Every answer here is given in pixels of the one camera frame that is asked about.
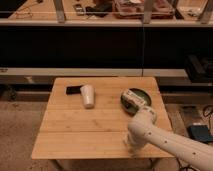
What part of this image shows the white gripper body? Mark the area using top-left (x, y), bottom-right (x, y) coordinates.
top-left (123, 132), bottom-right (144, 156)

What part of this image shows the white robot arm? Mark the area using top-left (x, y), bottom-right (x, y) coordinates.
top-left (126, 106), bottom-right (213, 171)

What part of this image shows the dark green bowl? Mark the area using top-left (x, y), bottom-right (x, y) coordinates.
top-left (120, 88), bottom-right (152, 116)

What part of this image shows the wooden table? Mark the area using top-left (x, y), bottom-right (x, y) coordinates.
top-left (31, 77), bottom-right (171, 167)

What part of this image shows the blue foot pedal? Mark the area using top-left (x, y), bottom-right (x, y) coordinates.
top-left (187, 125), bottom-right (213, 143)

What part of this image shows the white foam cup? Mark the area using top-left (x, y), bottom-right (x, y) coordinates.
top-left (80, 85), bottom-right (95, 109)

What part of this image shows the black rectangular block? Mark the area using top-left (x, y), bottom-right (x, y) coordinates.
top-left (66, 86), bottom-right (81, 95)

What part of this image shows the dark box on right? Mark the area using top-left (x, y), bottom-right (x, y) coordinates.
top-left (185, 55), bottom-right (213, 83)

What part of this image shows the long workbench shelf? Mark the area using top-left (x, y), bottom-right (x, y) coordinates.
top-left (0, 0), bottom-right (213, 27)

